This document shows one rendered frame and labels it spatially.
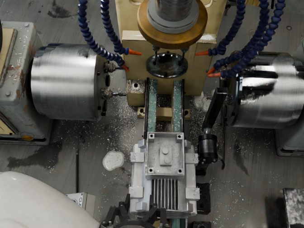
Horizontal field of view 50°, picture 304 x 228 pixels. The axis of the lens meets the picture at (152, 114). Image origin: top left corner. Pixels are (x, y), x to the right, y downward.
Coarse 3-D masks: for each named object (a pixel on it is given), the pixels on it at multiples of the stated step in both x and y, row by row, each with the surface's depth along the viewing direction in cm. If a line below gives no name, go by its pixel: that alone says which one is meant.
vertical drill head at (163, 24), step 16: (144, 0) 85; (160, 0) 75; (176, 0) 73; (192, 0) 77; (144, 16) 82; (160, 16) 79; (176, 16) 77; (192, 16) 80; (144, 32) 81; (160, 32) 80; (176, 32) 79; (192, 32) 80; (176, 48) 81
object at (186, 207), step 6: (138, 144) 95; (144, 144) 93; (186, 144) 94; (138, 204) 87; (144, 204) 87; (186, 204) 86; (192, 204) 88; (138, 210) 87; (144, 210) 86; (186, 210) 86; (192, 210) 87; (138, 216) 97
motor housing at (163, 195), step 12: (144, 156) 94; (132, 168) 96; (144, 168) 92; (192, 168) 93; (132, 180) 94; (144, 180) 91; (156, 180) 89; (168, 180) 87; (192, 180) 92; (144, 192) 89; (156, 192) 88; (168, 192) 86; (180, 192) 89; (132, 204) 90; (168, 204) 84; (180, 204) 87; (168, 216) 99; (180, 216) 97
